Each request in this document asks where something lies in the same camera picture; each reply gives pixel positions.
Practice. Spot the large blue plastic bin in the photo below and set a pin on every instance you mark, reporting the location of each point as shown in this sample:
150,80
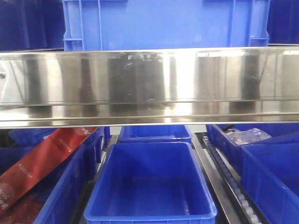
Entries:
164,24

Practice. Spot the blue bin behind centre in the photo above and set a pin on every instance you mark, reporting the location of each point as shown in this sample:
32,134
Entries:
155,133

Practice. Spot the blue bin lower centre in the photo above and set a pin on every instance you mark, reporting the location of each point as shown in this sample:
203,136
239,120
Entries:
151,183

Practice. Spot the blue bin far right rear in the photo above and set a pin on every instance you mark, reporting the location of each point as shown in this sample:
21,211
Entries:
280,132

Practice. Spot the clear plastic bag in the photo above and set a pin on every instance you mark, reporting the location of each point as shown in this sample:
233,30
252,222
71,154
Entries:
248,136

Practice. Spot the blue bin lower left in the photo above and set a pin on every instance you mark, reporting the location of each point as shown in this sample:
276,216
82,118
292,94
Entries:
54,199

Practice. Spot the right roller track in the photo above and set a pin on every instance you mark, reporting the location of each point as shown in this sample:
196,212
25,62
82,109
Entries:
232,202

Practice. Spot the blue bin lower right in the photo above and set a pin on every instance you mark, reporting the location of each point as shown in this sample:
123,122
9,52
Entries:
270,176

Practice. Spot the dark blue bin upper left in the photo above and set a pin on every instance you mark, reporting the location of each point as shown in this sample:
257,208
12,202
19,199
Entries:
31,24

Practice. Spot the dark blue bin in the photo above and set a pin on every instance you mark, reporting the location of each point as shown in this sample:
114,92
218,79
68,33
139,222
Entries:
283,22
31,24

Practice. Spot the red packaging bag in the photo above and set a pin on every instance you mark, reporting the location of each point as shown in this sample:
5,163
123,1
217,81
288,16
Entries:
39,162

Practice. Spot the dark blue bin upper right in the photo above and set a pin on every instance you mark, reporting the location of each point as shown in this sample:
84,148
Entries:
283,22

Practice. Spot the stainless steel shelf rail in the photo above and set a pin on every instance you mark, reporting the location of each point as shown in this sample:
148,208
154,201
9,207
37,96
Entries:
163,86

